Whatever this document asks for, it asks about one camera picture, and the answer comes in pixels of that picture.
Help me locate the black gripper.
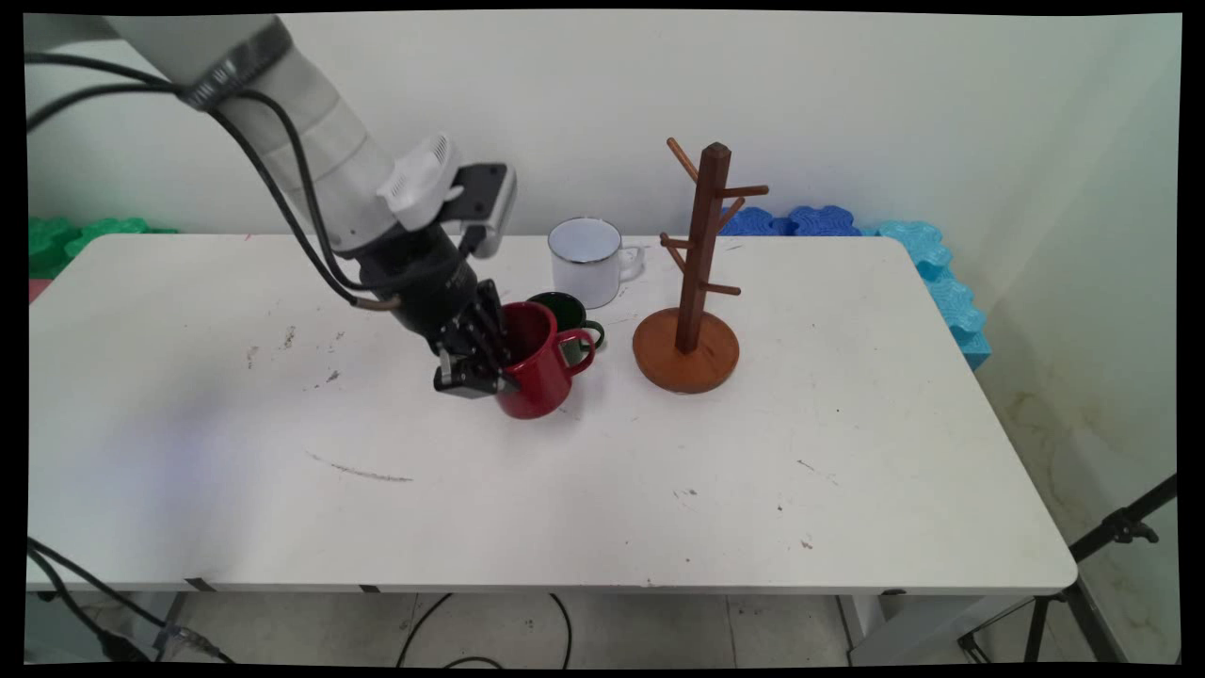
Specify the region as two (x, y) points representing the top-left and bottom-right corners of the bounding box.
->
(356, 226), (519, 398)

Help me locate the red enamel mug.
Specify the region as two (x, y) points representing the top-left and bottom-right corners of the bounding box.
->
(494, 301), (597, 421)

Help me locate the dark green mug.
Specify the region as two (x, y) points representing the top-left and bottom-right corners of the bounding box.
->
(527, 291), (606, 366)

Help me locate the white enamel mug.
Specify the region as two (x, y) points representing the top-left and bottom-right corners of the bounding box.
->
(548, 218), (647, 310)

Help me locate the brown wooden mug tree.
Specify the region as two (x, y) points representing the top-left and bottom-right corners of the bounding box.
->
(633, 138), (771, 395)

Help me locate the blue foam puzzle mat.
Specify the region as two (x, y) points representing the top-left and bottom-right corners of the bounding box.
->
(720, 207), (790, 236)
(786, 204), (862, 236)

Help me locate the green foam puzzle mat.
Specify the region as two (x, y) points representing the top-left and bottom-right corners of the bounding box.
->
(28, 217), (180, 281)

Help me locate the cyan foam puzzle mat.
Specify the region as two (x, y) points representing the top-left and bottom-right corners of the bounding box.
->
(861, 220), (952, 282)
(927, 273), (991, 370)

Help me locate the white table leg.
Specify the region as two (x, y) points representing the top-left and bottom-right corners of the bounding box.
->
(838, 593), (1036, 665)

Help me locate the black tripod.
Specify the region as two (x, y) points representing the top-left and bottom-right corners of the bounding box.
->
(958, 471), (1180, 665)

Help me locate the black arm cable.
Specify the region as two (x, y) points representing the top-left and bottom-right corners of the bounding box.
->
(26, 52), (486, 293)
(26, 85), (406, 312)

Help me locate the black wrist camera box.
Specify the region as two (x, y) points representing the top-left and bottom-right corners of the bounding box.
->
(452, 163), (519, 260)

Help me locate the white ribbed camera mount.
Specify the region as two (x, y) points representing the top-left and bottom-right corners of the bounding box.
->
(377, 134), (464, 232)

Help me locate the black floor cable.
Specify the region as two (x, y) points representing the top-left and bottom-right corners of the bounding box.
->
(395, 593), (573, 670)

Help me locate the black cable strap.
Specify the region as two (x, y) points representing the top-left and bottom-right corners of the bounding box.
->
(177, 19), (295, 112)

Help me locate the black hanging cable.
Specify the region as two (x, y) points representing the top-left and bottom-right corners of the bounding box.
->
(26, 537), (236, 665)

